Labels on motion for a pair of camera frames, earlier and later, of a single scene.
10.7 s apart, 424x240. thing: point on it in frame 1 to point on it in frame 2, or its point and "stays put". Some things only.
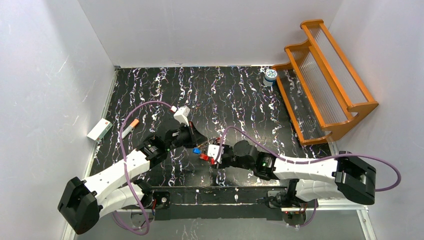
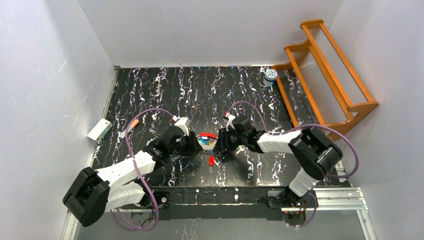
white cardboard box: x=101 y=128 stays put
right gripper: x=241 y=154 to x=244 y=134
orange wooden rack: x=325 y=95 stays put
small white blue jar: x=270 y=76 stays put
